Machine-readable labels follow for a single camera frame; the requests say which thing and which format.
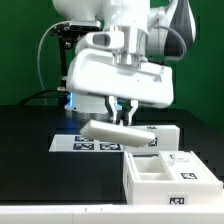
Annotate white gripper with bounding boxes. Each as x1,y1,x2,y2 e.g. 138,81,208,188
66,49,174,124

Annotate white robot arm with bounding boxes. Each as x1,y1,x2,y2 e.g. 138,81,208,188
52,0,196,124

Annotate white marker sheet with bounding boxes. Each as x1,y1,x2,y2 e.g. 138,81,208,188
49,134,123,152

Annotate white cabinet top block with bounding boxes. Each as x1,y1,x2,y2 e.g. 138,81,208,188
124,125,180,153

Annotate white cabinet door panel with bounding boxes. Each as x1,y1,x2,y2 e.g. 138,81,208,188
80,120,155,147

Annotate black cable on table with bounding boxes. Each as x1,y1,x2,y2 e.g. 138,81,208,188
16,89,66,108

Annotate white cabinet body box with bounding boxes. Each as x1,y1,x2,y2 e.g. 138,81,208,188
123,151,224,205

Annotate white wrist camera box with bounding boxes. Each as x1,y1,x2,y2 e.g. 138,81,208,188
85,31,124,50

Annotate grey camera cable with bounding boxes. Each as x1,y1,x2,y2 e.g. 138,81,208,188
36,22,69,107

